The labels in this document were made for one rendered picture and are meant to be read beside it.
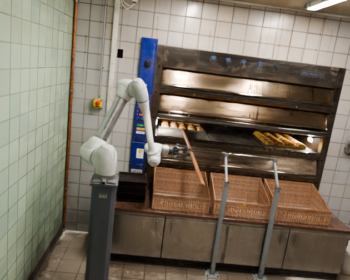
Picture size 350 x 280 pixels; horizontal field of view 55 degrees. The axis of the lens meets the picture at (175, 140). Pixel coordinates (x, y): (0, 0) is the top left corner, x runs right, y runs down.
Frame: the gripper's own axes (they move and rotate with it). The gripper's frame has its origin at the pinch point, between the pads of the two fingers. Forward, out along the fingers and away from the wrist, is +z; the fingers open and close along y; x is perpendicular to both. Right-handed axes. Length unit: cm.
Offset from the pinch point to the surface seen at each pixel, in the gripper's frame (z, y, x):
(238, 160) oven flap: 60, 18, -57
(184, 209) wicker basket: 3, 58, -9
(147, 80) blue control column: -46, -55, -56
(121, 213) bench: -56, 66, -5
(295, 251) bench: 116, 88, -2
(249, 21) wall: 47, -124, -57
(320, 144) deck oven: 147, -9, -60
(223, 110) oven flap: 35, -33, -57
